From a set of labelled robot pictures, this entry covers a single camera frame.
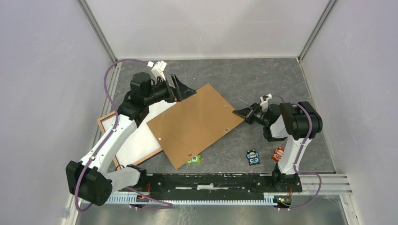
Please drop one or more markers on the white slotted cable duct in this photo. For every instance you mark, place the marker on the white slotted cable duct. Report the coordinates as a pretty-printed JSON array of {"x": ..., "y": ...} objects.
[{"x": 133, "y": 198}]

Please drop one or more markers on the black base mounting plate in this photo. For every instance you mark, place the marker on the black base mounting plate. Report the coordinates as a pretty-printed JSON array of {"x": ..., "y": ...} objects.
[{"x": 215, "y": 186}]

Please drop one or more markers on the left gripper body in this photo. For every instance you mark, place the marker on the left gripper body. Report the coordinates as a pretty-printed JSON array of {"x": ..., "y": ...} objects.
[{"x": 163, "y": 92}]

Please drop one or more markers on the blue owl sticker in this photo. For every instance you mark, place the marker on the blue owl sticker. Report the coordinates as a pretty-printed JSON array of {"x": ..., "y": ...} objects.
[{"x": 252, "y": 157}]

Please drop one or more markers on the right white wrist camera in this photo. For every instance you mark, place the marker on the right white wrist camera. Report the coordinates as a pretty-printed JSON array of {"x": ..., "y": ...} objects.
[{"x": 264, "y": 101}]

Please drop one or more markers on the landscape photo print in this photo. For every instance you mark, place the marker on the landscape photo print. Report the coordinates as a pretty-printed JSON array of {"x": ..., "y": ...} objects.
[{"x": 128, "y": 142}]

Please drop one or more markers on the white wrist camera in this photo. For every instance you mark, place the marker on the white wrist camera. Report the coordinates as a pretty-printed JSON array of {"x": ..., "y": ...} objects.
[
  {"x": 264, "y": 101},
  {"x": 157, "y": 69}
]

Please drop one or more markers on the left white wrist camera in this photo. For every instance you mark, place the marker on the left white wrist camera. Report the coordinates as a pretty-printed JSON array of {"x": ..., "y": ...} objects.
[{"x": 157, "y": 69}]

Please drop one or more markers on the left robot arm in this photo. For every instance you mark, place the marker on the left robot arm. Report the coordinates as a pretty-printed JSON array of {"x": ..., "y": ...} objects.
[{"x": 88, "y": 179}]

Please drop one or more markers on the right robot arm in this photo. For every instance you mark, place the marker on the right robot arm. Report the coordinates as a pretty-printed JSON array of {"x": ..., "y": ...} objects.
[{"x": 296, "y": 123}]

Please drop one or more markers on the red owl sticker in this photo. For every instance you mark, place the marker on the red owl sticker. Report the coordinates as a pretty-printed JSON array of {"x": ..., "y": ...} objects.
[{"x": 277, "y": 154}]

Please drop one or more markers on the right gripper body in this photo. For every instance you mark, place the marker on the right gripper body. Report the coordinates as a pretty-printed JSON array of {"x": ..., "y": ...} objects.
[{"x": 258, "y": 116}]

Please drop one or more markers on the green owl sticker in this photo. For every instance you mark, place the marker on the green owl sticker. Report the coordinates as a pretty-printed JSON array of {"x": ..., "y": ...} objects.
[{"x": 195, "y": 160}]

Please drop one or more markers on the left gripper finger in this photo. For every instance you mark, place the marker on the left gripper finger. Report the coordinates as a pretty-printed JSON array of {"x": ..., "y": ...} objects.
[
  {"x": 182, "y": 94},
  {"x": 181, "y": 86}
]

